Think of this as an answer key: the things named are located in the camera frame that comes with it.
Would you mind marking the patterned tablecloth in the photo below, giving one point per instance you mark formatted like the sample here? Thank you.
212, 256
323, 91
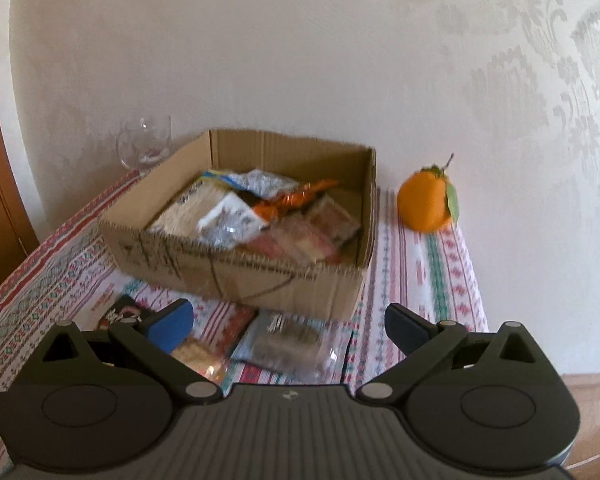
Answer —
71, 276

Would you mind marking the white grey printed snack bag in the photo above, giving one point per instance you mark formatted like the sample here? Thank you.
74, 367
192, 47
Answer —
232, 221

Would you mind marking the clear dark snack bag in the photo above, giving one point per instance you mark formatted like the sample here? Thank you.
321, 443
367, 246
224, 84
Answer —
306, 350

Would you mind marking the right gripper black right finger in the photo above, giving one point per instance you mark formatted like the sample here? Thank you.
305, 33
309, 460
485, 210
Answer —
406, 329

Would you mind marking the clear glass cup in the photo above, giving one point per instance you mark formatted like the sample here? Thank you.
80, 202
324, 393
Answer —
144, 142

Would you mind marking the wrapped bread cake packet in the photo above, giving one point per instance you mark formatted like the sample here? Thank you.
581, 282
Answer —
203, 361

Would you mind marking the orange crumpled snack wrapper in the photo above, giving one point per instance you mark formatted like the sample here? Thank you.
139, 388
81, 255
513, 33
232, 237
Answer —
289, 202

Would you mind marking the open cardboard box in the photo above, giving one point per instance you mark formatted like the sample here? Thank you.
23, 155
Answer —
320, 290

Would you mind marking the black red beef snack packet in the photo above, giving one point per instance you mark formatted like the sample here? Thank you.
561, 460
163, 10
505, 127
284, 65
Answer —
123, 308

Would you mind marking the yellow noodle packet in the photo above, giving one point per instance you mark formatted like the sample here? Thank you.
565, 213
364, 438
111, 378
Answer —
193, 210

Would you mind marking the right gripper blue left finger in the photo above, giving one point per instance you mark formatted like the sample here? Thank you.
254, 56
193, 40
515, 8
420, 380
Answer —
169, 327

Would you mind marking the red clear snack packet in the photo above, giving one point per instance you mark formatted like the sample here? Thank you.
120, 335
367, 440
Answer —
294, 240

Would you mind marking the orange fruit with leaf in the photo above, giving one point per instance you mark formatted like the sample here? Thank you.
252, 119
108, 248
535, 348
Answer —
427, 201

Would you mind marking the brown pig logo snack packet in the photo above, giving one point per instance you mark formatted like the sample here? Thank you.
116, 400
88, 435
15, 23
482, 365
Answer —
333, 220

